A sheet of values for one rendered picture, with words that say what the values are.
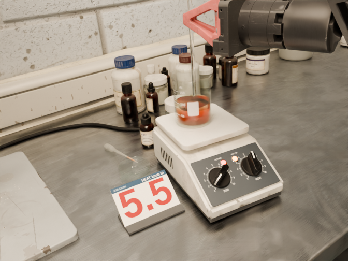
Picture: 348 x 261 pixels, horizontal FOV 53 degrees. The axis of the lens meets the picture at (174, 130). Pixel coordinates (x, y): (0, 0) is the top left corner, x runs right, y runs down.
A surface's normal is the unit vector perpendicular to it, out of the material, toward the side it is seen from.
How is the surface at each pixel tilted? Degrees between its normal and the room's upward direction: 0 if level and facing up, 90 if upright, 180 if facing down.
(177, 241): 0
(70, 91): 90
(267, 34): 103
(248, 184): 30
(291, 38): 108
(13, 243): 0
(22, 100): 90
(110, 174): 0
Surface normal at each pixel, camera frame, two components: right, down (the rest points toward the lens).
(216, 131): -0.07, -0.88
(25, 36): 0.58, 0.33
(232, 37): 0.79, 0.22
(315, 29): -0.62, 0.30
